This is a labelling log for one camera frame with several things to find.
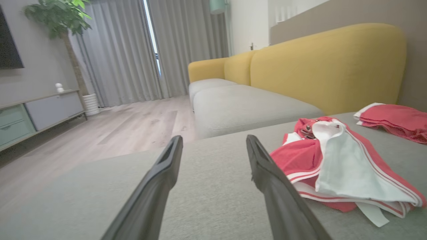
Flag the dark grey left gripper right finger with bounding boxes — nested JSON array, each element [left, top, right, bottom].
[[246, 134, 333, 240]]

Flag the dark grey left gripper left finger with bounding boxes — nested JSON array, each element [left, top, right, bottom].
[[101, 135, 183, 240]]

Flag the red and white jersey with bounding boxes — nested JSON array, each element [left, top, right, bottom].
[[270, 116, 427, 228]]

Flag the red shorts with white stripe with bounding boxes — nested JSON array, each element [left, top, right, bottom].
[[353, 103, 427, 144]]

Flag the large grey sofa seat cushion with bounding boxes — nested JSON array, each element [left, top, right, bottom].
[[0, 112, 427, 240]]

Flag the white ribbed plant pot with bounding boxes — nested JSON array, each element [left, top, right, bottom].
[[82, 93, 100, 116]]

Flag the grey and green TV cabinet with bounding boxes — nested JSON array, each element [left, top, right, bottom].
[[0, 89, 88, 152]]

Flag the yellow fabric sofa back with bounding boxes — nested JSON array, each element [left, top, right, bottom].
[[188, 23, 407, 116]]

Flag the grey curtain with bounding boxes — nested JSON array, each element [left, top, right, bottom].
[[68, 0, 167, 108], [147, 0, 231, 98]]

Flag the white slatted railing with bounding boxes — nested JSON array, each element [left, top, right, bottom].
[[274, 3, 301, 23]]

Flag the green potted tree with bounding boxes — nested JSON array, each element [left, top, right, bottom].
[[23, 0, 92, 97]]

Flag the black flat screen television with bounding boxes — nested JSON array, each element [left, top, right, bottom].
[[0, 5, 24, 70]]

